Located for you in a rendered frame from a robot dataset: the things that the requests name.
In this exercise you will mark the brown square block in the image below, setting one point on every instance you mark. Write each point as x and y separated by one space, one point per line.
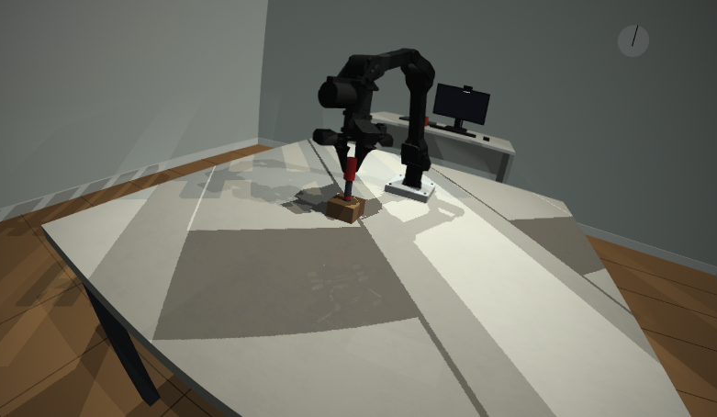
347 211

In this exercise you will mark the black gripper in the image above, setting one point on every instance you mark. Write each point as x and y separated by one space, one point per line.
339 140

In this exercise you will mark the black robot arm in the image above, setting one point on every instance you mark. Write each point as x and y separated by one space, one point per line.
353 88

